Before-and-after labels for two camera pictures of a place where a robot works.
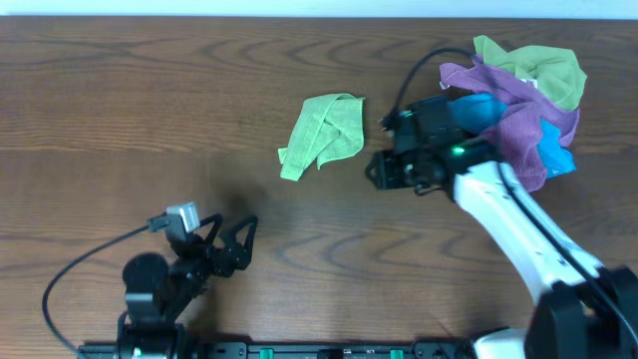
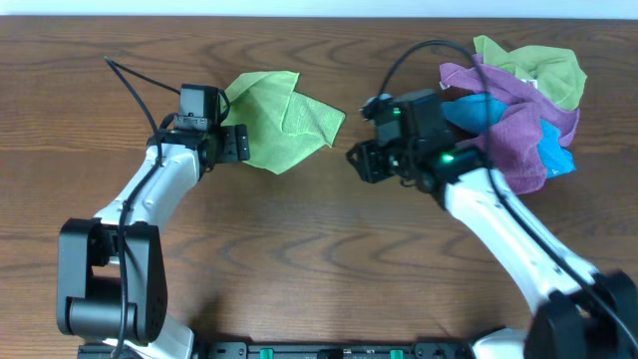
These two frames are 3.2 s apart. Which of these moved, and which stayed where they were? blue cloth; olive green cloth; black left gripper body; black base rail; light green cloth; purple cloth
Moved: black left gripper body; light green cloth
Stayed: olive green cloth; black base rail; purple cloth; blue cloth
